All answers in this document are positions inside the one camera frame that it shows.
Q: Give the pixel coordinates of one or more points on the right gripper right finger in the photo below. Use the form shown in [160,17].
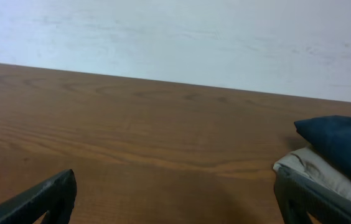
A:
[300,198]

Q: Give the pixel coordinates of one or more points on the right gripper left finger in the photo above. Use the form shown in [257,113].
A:
[52,199]

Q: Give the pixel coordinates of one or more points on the dark blue denim shorts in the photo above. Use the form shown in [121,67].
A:
[331,137]

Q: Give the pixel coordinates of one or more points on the beige folded trousers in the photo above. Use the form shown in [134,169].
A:
[307,162]

